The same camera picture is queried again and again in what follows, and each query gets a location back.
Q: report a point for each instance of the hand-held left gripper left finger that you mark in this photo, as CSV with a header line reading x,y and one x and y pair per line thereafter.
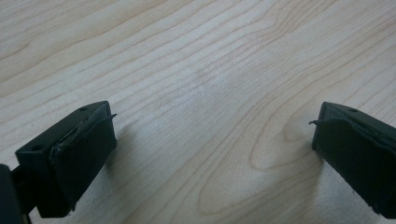
x,y
71,158

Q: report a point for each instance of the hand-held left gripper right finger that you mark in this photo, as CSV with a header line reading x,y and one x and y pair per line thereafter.
x,y
358,155

